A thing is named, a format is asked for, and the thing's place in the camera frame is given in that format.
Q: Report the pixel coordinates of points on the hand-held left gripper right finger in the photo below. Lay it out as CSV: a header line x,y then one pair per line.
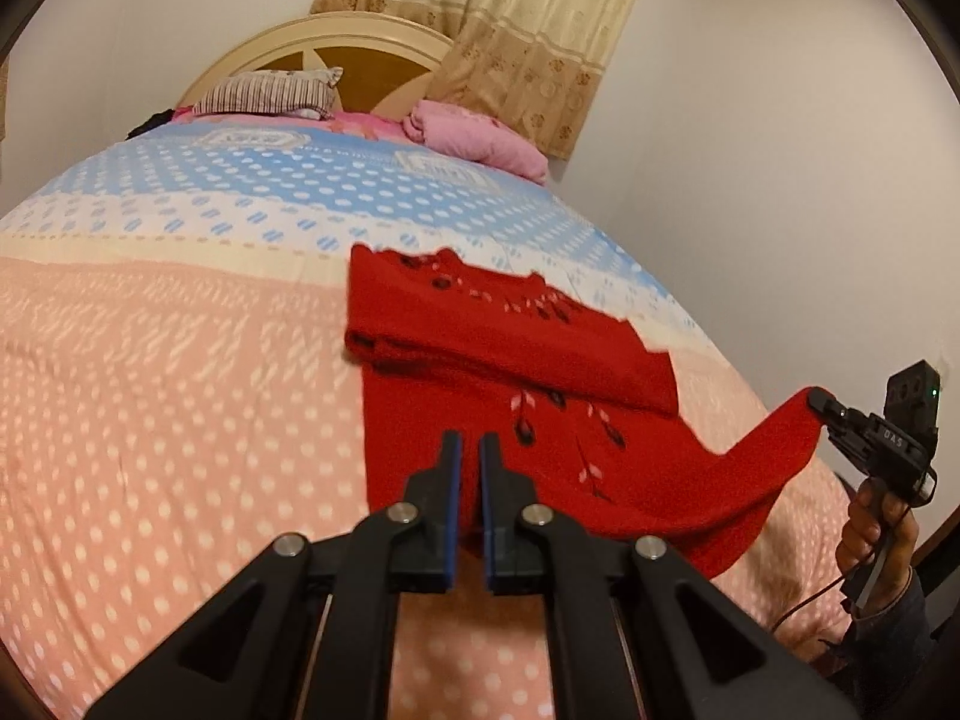
x,y
489,510

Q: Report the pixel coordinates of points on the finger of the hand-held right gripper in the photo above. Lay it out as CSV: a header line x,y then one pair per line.
x,y
847,454
829,406

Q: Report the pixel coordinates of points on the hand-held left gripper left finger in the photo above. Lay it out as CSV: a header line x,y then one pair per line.
x,y
450,510

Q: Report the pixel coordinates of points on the red embroidered knit sweater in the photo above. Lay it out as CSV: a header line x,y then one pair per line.
x,y
637,465

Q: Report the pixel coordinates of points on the person's right forearm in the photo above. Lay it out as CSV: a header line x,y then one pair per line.
x,y
892,652

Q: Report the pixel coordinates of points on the person's right hand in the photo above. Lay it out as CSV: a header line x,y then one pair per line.
x,y
900,547

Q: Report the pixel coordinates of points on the polka dot bedspread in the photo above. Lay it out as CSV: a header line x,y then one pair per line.
x,y
187,390

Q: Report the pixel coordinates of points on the pink pillow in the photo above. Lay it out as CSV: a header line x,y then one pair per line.
x,y
480,139

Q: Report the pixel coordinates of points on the pink bed sheet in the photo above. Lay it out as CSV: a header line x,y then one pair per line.
x,y
360,122

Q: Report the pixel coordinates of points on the striped pillow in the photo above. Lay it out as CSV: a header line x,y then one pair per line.
x,y
262,94

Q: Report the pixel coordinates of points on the long beige floral curtain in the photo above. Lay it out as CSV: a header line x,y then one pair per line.
x,y
540,52

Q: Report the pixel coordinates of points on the black cloth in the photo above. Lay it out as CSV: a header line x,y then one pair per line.
x,y
150,124

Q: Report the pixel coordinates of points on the cream wooden headboard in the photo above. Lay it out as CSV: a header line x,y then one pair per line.
x,y
300,34

